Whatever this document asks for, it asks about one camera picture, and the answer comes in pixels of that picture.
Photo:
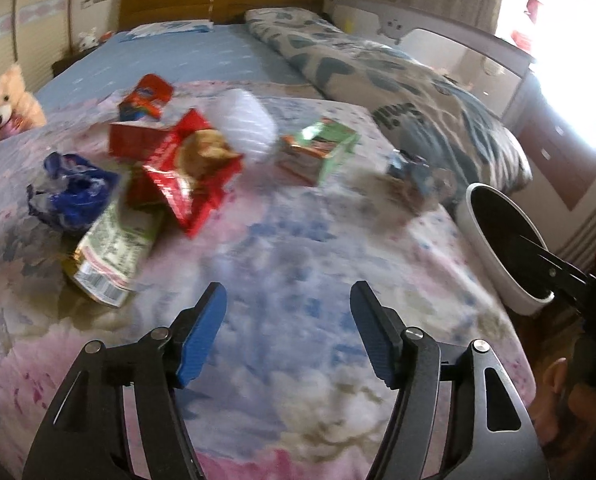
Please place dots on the beige teddy bear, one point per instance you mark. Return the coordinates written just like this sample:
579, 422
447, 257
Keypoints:
7, 95

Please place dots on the green and white packet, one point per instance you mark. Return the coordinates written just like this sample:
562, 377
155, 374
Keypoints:
112, 250

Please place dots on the wooden nightstand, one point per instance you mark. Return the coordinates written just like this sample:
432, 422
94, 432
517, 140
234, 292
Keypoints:
70, 62

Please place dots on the blue bed sheet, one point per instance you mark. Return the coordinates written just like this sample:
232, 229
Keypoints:
177, 60

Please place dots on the white round waste bin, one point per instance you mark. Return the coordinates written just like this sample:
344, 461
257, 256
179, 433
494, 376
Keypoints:
503, 260

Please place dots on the wooden headboard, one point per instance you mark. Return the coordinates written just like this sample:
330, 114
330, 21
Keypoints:
177, 0

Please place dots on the red and white milk carton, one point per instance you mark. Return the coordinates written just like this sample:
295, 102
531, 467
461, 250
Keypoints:
137, 140

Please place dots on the orange snack packet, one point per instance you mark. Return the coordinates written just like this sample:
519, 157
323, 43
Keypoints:
150, 90

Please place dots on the brown drawer cabinet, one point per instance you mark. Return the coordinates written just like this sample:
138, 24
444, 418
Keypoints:
558, 150

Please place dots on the blue and white pillow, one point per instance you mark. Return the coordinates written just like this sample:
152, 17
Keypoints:
167, 30

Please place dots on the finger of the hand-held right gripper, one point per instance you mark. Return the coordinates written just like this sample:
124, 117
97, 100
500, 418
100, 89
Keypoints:
553, 267

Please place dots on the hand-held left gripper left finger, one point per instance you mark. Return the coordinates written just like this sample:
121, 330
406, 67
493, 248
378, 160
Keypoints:
202, 330

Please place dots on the heart print duvet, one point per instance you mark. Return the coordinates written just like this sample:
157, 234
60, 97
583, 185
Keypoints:
378, 75

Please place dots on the person's right hand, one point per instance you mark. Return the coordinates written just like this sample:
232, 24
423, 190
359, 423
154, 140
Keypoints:
557, 390

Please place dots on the small white plush bunny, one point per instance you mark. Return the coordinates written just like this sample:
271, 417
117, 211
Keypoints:
88, 39

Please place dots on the red snack bag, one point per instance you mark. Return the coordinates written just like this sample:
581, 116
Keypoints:
177, 180

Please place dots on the floral blanket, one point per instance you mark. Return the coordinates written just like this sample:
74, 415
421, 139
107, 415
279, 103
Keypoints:
288, 260

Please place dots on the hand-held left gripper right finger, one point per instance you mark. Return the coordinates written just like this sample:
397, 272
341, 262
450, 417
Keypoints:
373, 332

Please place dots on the green drink carton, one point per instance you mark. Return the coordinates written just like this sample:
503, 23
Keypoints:
323, 150

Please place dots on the grey bed guard rail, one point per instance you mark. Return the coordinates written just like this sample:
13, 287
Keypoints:
428, 35

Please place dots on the striped curtain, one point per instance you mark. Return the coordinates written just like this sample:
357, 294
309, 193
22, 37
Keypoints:
593, 225

